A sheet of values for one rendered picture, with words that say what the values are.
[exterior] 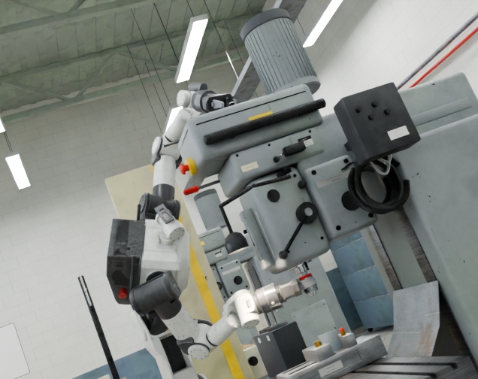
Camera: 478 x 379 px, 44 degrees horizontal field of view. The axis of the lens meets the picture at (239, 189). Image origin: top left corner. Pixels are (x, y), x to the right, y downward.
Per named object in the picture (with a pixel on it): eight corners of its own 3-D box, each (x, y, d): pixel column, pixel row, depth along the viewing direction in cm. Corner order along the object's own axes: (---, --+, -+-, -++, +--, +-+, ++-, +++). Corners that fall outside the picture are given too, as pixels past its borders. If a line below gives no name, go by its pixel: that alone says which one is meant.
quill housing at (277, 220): (285, 268, 192) (248, 179, 198) (268, 277, 212) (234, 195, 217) (336, 248, 198) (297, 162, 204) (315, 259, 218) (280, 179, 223)
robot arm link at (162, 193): (143, 190, 244) (140, 219, 237) (151, 180, 238) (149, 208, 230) (169, 197, 249) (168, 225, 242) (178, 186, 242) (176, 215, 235)
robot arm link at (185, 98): (189, 110, 229) (175, 108, 238) (212, 113, 235) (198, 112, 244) (192, 80, 227) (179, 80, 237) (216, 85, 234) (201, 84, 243)
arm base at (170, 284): (143, 325, 203) (127, 300, 199) (144, 307, 215) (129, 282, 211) (183, 307, 202) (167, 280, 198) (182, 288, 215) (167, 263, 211)
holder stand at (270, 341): (289, 376, 238) (270, 328, 242) (268, 377, 258) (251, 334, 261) (314, 364, 243) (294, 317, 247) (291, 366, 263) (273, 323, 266)
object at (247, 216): (264, 268, 200) (240, 211, 203) (261, 270, 203) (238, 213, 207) (275, 264, 201) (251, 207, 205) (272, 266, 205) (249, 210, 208)
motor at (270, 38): (280, 92, 210) (246, 14, 216) (265, 113, 229) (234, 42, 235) (328, 77, 216) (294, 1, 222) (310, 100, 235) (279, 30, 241)
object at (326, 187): (334, 239, 197) (303, 168, 201) (310, 252, 220) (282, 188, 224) (382, 219, 203) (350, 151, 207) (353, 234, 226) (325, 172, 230)
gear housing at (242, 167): (240, 180, 195) (228, 153, 197) (225, 200, 218) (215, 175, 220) (327, 150, 205) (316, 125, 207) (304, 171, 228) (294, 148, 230)
